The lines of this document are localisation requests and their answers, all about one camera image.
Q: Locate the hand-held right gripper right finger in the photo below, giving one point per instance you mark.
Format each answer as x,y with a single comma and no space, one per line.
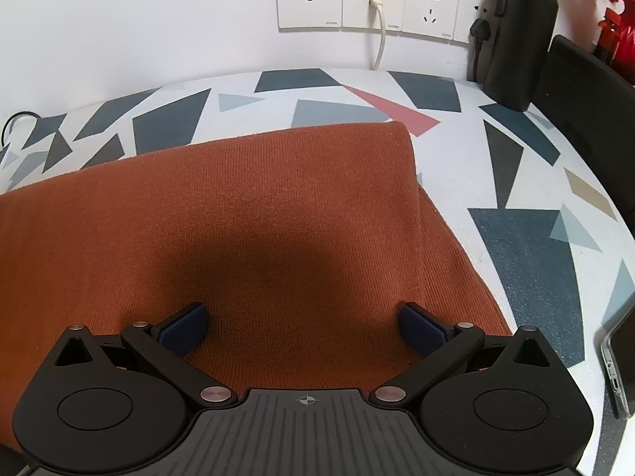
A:
424,329

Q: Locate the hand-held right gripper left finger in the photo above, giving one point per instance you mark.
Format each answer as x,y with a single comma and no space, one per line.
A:
183,329

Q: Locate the rust brown knit sweater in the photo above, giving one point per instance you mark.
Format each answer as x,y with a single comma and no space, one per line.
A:
248,198

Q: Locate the geometric patterned bed sheet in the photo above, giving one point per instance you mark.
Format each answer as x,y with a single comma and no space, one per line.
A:
521,258

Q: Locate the smartphone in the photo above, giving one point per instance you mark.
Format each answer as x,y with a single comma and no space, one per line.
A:
622,362

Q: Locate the black power plug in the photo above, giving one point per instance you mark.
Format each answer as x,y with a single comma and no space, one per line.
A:
480,32

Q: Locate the black water bottle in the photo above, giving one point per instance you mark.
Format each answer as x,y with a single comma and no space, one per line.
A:
521,34

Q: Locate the white five-hole power socket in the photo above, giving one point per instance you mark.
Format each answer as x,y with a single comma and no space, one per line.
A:
430,10

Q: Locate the red vase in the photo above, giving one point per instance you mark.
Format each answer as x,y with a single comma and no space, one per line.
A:
615,34

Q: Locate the white data wall plate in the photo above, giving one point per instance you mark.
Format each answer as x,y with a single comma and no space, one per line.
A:
373,2

